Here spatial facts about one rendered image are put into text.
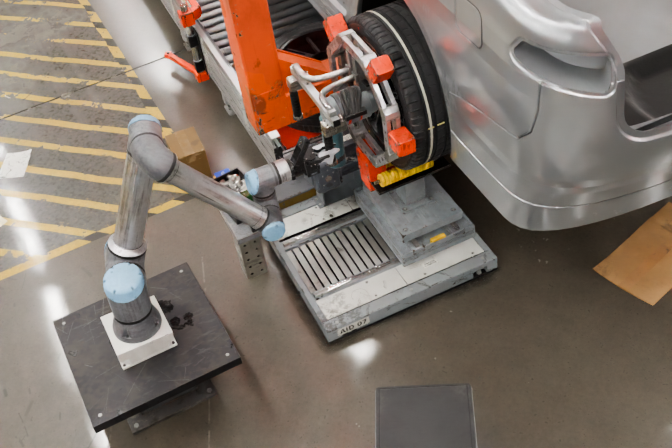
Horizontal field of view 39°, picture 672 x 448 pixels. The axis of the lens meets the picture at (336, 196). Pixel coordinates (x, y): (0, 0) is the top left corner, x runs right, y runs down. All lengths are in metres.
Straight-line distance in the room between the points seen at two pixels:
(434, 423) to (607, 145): 1.12
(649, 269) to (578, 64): 1.53
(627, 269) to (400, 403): 1.35
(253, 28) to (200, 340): 1.29
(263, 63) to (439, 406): 1.63
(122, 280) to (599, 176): 1.75
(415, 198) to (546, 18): 1.61
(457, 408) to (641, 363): 0.91
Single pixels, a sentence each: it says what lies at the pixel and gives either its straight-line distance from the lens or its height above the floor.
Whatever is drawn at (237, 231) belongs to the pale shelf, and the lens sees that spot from 3.97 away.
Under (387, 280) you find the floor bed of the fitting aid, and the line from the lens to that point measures 4.17.
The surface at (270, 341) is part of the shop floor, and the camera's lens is 4.13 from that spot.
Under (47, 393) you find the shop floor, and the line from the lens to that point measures 4.28.
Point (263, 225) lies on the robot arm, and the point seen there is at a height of 0.74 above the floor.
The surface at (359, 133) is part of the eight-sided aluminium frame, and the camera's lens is 4.06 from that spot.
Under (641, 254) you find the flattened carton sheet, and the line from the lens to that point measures 4.39.
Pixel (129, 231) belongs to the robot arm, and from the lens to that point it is 3.66.
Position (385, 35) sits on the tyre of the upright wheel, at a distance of 3.65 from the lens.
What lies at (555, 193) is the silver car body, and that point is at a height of 0.98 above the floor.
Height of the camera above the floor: 3.18
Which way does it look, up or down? 43 degrees down
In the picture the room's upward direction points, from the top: 9 degrees counter-clockwise
